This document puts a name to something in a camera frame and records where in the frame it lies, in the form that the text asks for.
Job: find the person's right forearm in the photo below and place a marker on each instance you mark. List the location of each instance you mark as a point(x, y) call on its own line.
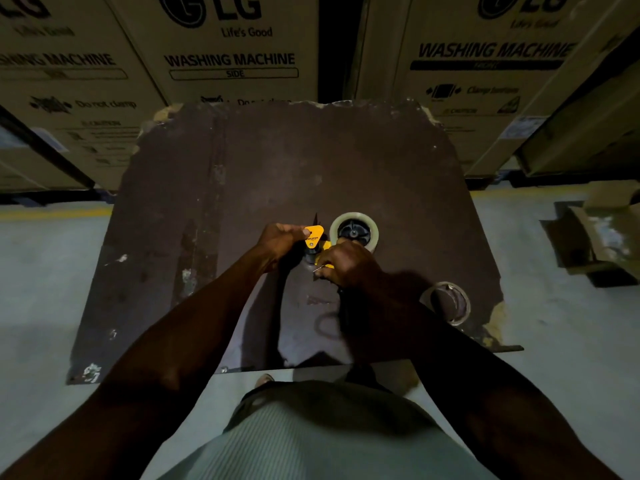
point(490, 394)

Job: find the clear tape roll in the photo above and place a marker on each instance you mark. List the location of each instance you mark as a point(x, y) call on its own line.
point(353, 215)

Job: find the person's left hand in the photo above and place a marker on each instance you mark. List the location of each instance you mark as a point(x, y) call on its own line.
point(277, 242)

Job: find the stack of large cardboard boxes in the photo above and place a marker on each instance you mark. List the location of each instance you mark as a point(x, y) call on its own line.
point(240, 44)

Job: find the yellow black tape dispenser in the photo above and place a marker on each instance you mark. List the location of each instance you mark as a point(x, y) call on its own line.
point(315, 237)

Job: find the dark wooden pallet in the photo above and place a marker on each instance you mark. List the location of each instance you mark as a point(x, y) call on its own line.
point(480, 182)
point(50, 197)

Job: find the pale green ribbed shirt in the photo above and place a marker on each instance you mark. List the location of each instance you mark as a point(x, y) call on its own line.
point(325, 444)

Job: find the person's left forearm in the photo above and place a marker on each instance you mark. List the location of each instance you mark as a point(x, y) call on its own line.
point(150, 374)

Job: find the small open cardboard box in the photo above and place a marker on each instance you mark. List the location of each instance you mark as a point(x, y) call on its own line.
point(610, 234)

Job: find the person's right hand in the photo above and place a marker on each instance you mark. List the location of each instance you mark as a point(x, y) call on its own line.
point(355, 267)

